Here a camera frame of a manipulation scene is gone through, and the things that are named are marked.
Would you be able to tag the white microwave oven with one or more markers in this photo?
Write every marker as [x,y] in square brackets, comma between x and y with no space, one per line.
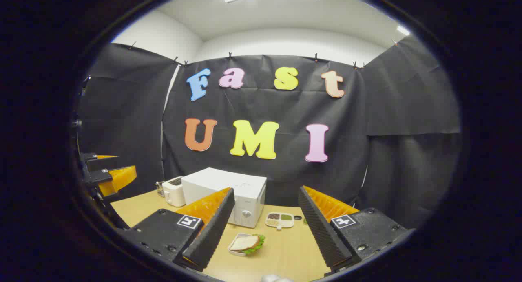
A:
[228,182]

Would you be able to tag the rectangular ceiling light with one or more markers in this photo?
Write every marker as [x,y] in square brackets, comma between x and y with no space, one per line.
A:
[403,30]

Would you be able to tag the white rectangular tray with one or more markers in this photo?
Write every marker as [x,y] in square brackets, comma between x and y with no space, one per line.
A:
[233,250]

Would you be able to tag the sandwich with lettuce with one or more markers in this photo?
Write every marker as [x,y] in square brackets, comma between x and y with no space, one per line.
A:
[246,243]

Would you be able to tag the cream toaster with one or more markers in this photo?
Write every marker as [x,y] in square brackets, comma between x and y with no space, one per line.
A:
[174,192]

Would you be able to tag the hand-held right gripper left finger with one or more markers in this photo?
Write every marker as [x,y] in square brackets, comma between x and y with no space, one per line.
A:
[212,233]

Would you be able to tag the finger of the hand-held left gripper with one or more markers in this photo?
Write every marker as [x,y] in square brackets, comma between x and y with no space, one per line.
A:
[90,157]
[118,178]

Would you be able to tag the white sectioned dish of beans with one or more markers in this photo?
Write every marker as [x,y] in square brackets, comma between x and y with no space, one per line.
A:
[279,220]

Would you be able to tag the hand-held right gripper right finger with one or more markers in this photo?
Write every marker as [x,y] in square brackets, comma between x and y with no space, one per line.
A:
[322,233]

